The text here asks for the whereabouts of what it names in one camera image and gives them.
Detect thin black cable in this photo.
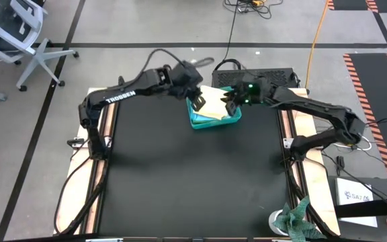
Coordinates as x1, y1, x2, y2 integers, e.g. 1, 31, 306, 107
224, 0, 242, 63

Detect wooden side board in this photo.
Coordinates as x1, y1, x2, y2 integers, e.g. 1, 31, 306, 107
279, 87, 341, 236
54, 87, 117, 235

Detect black perforated computer case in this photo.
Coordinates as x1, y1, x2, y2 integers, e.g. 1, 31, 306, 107
211, 67, 299, 90

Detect black cable bundle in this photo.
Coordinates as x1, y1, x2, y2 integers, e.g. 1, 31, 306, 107
223, 0, 284, 20

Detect grey office chair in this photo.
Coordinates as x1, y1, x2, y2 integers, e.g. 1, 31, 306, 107
0, 0, 80, 92

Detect white printed paper box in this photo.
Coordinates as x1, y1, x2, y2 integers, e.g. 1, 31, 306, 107
334, 177, 379, 229

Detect yellow microfiber towel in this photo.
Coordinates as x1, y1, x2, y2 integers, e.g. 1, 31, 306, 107
198, 85, 234, 121

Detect black mat orange-striped edge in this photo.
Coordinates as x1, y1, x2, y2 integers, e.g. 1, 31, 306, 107
343, 52, 387, 199
327, 0, 387, 14

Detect yellow cable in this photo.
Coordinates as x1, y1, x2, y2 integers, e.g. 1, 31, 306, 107
305, 0, 331, 89

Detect white cable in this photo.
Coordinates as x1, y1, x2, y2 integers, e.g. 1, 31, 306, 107
334, 136, 373, 152

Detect silver metal bracket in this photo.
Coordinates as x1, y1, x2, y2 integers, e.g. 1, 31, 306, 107
282, 136, 297, 149
67, 136, 89, 149

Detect black flat bar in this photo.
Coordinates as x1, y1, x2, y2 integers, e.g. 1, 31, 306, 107
333, 196, 387, 218

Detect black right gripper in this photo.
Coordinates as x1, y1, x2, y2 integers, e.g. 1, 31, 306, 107
220, 79, 272, 118

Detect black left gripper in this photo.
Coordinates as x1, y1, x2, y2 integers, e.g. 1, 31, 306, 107
171, 60, 207, 113

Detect teal plastic bin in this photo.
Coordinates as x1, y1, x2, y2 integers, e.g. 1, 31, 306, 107
185, 85, 243, 130

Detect green crumpled rag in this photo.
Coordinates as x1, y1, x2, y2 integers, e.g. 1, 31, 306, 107
268, 196, 328, 242

